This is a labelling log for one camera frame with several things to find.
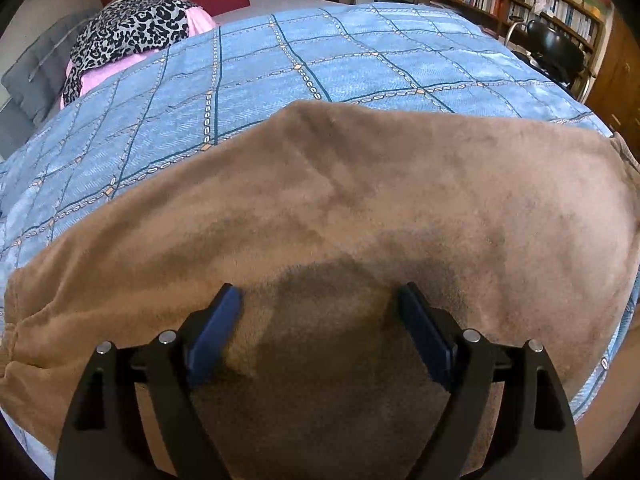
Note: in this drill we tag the brown fleece blanket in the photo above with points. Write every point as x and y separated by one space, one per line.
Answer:
350 200

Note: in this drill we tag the leopard print cloth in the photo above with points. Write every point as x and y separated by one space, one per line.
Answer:
131 30

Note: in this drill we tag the black office chair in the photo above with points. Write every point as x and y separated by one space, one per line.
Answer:
555 50

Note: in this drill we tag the blue checked bed cover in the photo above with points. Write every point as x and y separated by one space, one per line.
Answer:
310 55

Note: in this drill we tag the wooden cabinet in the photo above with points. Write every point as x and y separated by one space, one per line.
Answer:
616 80

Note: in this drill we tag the grey quilted cushion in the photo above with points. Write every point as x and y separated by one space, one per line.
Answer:
37 67

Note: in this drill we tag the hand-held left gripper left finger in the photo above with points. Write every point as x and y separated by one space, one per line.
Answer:
215 330

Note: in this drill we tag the pink pillow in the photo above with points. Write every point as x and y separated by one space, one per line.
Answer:
107 67

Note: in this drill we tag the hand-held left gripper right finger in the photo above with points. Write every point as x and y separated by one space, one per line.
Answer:
429 336

